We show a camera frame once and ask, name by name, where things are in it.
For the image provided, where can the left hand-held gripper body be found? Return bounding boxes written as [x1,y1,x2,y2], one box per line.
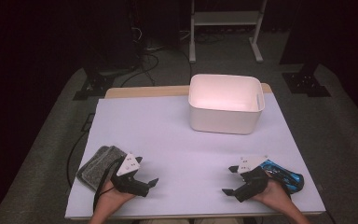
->
[110,152,152,198]

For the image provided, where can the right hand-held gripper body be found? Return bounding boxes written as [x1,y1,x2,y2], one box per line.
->
[232,155,270,203]

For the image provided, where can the blue patterned sock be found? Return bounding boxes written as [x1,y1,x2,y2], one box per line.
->
[258,159,305,195]

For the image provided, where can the grey sock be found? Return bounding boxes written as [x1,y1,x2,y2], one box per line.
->
[76,145,127,191]

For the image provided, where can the white plastic bin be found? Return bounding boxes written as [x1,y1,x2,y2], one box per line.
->
[187,73,266,135]

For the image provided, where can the person's left hand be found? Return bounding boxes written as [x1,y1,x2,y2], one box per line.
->
[100,179,137,208]

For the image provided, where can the person's right hand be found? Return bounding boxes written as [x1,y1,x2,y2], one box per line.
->
[254,177,291,207]

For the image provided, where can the white table sheet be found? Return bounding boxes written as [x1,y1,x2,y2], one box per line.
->
[64,92,327,220]

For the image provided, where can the wooden table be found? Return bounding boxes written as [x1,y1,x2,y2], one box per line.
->
[64,82,327,221]

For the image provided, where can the black stand base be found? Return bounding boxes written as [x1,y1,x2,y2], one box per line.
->
[72,68,117,102]
[282,63,332,98]

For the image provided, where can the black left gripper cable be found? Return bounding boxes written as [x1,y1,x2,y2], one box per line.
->
[91,156,126,215]

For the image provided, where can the black cable beside table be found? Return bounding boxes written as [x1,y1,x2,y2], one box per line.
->
[66,112,96,189]

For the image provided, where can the black floor cables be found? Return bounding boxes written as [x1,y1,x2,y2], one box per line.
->
[119,26,194,89]

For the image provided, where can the white metal stand frame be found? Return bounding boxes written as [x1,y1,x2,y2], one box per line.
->
[188,0,269,64]

